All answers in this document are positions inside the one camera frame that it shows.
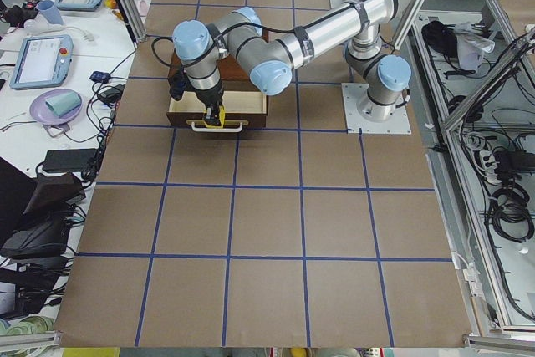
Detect teal cup on plate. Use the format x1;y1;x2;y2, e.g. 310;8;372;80
45;91;81;117

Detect yellow wooden block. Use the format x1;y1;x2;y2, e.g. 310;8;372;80
203;105;225;129

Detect near teach pendant tablet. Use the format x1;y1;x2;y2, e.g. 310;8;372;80
10;35;74;90

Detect dark wooden wedge box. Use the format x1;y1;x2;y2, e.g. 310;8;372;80
23;172;85;215

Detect black electronics box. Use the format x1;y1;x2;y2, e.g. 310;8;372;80
1;216;72;260

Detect dark wooden drawer box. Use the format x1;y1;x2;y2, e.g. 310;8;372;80
168;20;248;100

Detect black power adapter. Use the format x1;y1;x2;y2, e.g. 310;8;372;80
42;148;97;173

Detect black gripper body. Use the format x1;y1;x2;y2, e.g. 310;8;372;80
196;83;224;111

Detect white power strip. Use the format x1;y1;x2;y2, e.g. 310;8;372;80
474;149;502;186

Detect blue plastic cup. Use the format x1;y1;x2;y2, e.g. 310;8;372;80
37;0;64;25

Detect purple plate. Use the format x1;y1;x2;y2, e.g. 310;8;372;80
29;89;82;125

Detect wooden drawer with white handle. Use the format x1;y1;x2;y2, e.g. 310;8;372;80
167;91;268;133

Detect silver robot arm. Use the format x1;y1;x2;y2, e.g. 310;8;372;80
172;0;411;128

